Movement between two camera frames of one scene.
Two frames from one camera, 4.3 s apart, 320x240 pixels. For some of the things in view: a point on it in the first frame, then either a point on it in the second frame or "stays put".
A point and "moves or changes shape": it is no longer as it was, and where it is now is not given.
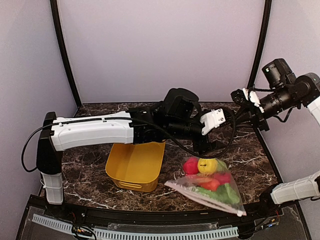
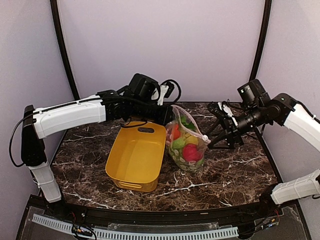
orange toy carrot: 211,188 moves or changes shape
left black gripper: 206,146 -> 164,119
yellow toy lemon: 207,165 -> 191,139
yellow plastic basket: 136,167 stays put
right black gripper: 257,119 -> 231,133
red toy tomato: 223,177 -> 191,153
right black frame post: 262,44 stays put
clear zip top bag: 210,180 moves or changes shape
